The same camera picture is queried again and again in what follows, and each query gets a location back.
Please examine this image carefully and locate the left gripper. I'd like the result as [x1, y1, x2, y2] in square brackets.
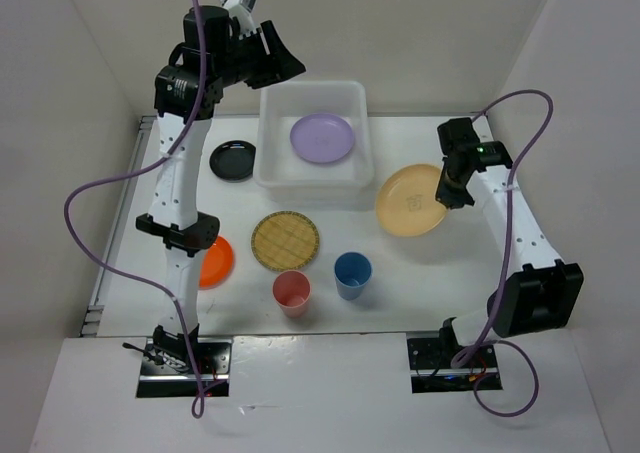
[214, 20, 307, 89]

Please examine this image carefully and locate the purple plate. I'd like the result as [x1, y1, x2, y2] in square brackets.
[289, 113, 355, 164]

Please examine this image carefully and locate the beige plate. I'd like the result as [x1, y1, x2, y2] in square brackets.
[375, 164, 447, 237]

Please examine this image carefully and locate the orange plate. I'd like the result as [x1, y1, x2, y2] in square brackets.
[199, 236, 235, 289]

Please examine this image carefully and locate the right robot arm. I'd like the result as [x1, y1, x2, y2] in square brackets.
[435, 117, 584, 366]

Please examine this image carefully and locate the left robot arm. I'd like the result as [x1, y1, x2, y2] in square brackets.
[136, 6, 306, 373]

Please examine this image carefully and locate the white plastic bin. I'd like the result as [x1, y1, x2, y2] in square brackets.
[253, 80, 374, 202]

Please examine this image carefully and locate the black plate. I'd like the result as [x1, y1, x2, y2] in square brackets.
[209, 140, 256, 182]

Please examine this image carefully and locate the blue cup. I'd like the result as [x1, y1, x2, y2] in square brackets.
[333, 252, 373, 301]

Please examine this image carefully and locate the round bamboo mat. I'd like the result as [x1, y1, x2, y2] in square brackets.
[250, 211, 320, 272]

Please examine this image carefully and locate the pink cup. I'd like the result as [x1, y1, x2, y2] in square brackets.
[272, 270, 311, 318]

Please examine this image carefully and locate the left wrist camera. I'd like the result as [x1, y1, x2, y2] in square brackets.
[222, 0, 257, 29]

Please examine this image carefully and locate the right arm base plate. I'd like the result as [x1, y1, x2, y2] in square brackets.
[406, 334, 502, 394]

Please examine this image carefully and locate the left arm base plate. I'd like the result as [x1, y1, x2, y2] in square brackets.
[136, 338, 233, 399]

